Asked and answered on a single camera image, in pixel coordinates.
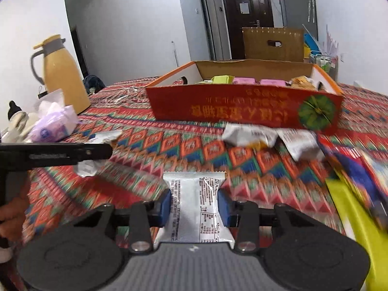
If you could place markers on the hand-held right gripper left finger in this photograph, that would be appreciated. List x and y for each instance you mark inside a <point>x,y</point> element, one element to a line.
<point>165,209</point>

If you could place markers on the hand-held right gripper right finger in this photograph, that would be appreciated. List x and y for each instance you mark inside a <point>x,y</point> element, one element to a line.
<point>223,207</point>

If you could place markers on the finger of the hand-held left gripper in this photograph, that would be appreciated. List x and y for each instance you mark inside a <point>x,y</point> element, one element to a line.
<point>94,153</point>

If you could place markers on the white snack packet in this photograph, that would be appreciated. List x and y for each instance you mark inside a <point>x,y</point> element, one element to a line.
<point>303,147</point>
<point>100,136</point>
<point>194,206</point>
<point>248,136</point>

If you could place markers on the orange cardboard box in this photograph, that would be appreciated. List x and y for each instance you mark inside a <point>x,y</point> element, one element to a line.
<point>242,109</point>

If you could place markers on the person's left hand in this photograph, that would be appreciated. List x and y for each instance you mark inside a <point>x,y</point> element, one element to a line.
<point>18,212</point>

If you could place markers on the purple tissue pack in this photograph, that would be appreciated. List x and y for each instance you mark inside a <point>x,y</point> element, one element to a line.
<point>54,124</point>

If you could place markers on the cream bottle dark cap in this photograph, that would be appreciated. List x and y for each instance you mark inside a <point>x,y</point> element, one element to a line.
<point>18,124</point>

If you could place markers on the patterned tablecloth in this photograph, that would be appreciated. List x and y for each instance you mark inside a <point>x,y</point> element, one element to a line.
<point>182,145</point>

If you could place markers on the dark backpack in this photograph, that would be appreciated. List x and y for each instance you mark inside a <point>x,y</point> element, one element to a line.
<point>93,84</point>

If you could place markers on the yellow thermos jug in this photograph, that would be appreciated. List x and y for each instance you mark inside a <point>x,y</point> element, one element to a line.
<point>63,78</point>

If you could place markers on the blue red chip bag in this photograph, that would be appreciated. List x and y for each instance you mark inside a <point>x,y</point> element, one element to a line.
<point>354,169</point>

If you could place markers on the yellow-green snack packet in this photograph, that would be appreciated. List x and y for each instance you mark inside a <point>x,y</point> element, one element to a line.
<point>360,233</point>

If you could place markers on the small yellow snack packet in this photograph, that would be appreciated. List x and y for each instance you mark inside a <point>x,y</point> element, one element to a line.
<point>303,83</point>

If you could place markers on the brown cardboard box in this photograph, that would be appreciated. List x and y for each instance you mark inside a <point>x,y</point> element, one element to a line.
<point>272,44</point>

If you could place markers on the rack with bottles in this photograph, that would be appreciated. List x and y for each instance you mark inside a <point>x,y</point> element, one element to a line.
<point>322,63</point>

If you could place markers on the blue board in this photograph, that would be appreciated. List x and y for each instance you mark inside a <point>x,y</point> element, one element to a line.
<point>312,39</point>

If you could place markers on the dark door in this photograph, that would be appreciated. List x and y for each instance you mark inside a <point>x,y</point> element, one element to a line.
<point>248,15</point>

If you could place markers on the grey refrigerator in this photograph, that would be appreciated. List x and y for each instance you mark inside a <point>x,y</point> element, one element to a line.
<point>298,9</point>

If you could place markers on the white umbrella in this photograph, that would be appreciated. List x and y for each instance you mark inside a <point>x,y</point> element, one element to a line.
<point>310,1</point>

